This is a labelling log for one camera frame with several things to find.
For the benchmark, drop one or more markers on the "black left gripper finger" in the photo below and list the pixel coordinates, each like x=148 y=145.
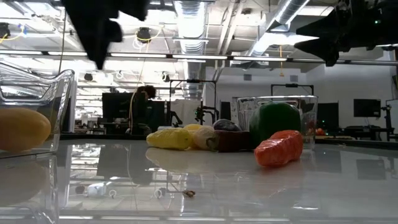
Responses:
x=114 y=31
x=94 y=43

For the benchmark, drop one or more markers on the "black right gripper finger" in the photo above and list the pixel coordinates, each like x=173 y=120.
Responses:
x=326 y=26
x=329 y=48

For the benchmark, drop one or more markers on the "green bell pepper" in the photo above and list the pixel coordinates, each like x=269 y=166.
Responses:
x=273 y=119

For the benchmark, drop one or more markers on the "orange-yellow bell pepper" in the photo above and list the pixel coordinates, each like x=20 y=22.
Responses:
x=21 y=129

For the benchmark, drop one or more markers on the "orange carrot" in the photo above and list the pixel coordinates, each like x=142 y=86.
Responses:
x=276 y=149

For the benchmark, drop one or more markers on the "yellow corn cob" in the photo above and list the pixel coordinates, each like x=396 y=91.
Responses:
x=168 y=139

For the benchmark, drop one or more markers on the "yellow lemon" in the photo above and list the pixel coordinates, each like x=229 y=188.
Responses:
x=192 y=127

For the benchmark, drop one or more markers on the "small dark red pepper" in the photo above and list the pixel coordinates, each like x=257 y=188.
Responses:
x=233 y=141

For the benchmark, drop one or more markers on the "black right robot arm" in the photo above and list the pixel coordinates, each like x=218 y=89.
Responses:
x=390 y=25

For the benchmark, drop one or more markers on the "black computer monitor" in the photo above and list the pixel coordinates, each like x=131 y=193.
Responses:
x=115 y=105

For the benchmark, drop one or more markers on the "dark upright panel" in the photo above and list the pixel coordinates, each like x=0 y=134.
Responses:
x=328 y=115

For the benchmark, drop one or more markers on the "large clear plastic bin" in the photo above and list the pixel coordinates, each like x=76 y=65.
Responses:
x=62 y=102

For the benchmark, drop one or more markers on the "person at desk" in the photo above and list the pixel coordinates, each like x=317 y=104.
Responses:
x=146 y=109

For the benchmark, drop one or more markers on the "black desk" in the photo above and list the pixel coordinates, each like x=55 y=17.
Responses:
x=363 y=129

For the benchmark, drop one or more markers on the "black equipment stand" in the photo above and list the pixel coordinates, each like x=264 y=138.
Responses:
x=388 y=118

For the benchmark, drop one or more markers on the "small clear plastic bin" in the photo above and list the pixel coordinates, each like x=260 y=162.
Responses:
x=245 y=112

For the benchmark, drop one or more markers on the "small dark debris piece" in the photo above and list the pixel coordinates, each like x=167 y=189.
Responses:
x=189 y=194

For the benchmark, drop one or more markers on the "black ceiling dome camera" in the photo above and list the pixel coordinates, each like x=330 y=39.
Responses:
x=144 y=35

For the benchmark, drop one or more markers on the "slanted silver air duct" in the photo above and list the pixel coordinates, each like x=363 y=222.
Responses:
x=286 y=12

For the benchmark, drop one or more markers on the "wide black frame stand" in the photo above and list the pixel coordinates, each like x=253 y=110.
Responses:
x=292 y=85

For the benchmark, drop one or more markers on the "black wall monitor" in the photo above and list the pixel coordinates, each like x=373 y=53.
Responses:
x=367 y=108

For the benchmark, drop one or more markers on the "straight silver air duct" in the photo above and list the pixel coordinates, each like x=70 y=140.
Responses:
x=189 y=25

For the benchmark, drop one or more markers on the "long ceiling light rail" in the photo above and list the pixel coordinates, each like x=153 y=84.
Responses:
x=199 y=57

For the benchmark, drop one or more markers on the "tall black frame stand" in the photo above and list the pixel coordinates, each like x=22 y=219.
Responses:
x=192 y=81

